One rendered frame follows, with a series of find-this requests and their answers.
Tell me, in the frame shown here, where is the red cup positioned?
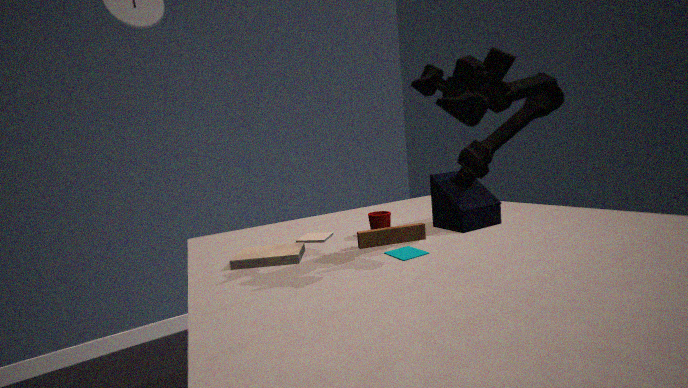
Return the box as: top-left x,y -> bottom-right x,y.
368,211 -> 391,230

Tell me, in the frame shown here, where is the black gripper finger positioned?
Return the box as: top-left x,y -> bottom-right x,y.
435,90 -> 478,122
410,67 -> 438,97

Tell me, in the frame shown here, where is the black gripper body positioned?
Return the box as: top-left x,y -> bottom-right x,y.
421,64 -> 490,127

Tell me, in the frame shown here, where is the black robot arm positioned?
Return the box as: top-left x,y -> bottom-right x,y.
446,48 -> 565,191

